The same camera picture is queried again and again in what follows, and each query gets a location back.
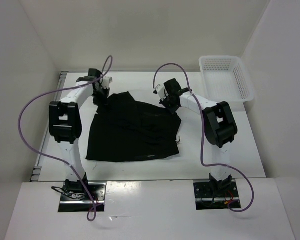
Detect black shorts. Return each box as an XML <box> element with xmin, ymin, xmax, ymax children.
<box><xmin>86</xmin><ymin>92</ymin><xmax>182</xmax><ymax>163</ymax></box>

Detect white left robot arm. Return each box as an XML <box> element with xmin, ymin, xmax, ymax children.
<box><xmin>48</xmin><ymin>68</ymin><xmax>113</xmax><ymax>200</ymax></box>

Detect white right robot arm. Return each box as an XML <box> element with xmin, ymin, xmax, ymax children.
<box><xmin>153</xmin><ymin>78</ymin><xmax>238</xmax><ymax>197</ymax></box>

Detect white plastic basket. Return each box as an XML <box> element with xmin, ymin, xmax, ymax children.
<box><xmin>198</xmin><ymin>55</ymin><xmax>255</xmax><ymax>104</ymax></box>

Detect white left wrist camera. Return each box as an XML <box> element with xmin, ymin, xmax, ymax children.
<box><xmin>100</xmin><ymin>76</ymin><xmax>113</xmax><ymax>89</ymax></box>

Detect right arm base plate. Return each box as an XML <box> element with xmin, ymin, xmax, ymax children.
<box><xmin>193</xmin><ymin>180</ymin><xmax>242</xmax><ymax>211</ymax></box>

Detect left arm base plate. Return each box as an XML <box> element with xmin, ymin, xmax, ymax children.
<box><xmin>52</xmin><ymin>182</ymin><xmax>107</xmax><ymax>213</ymax></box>

